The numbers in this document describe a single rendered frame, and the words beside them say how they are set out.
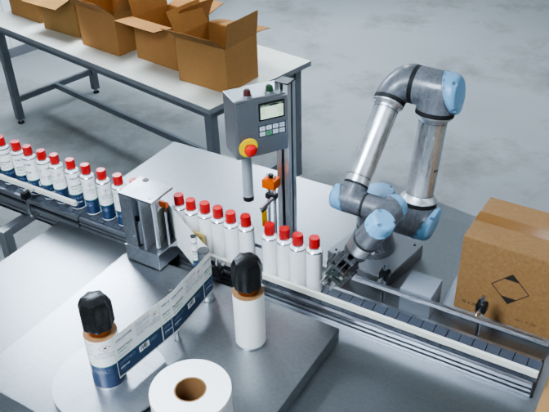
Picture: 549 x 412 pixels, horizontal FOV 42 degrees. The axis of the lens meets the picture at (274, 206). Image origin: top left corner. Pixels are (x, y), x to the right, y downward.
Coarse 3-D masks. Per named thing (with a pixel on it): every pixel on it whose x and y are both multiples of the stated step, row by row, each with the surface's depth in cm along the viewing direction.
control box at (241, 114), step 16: (224, 96) 209; (240, 96) 206; (256, 96) 205; (272, 96) 206; (224, 112) 213; (240, 112) 204; (256, 112) 206; (240, 128) 207; (256, 128) 209; (240, 144) 210; (256, 144) 212; (272, 144) 214
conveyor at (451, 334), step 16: (112, 224) 258; (368, 304) 219; (368, 320) 213; (400, 320) 213; (416, 320) 212; (416, 336) 207; (448, 336) 207; (464, 336) 206; (464, 352) 201; (496, 352) 201; (512, 352) 201; (496, 368) 196
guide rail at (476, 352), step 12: (228, 264) 233; (264, 276) 227; (288, 288) 224; (300, 288) 221; (324, 300) 218; (336, 300) 216; (360, 312) 213; (372, 312) 211; (396, 324) 207; (432, 336) 202; (456, 348) 200; (468, 348) 198; (492, 360) 195; (504, 360) 193; (528, 372) 191
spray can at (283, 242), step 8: (280, 232) 218; (288, 232) 218; (280, 240) 219; (288, 240) 219; (280, 248) 220; (288, 248) 220; (280, 256) 222; (288, 256) 221; (280, 264) 223; (288, 264) 223; (280, 272) 225; (288, 272) 225; (288, 280) 227
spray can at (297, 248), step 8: (296, 232) 216; (296, 240) 215; (296, 248) 216; (304, 248) 217; (296, 256) 217; (304, 256) 218; (296, 264) 219; (304, 264) 220; (296, 272) 220; (304, 272) 221; (296, 280) 222; (304, 280) 223
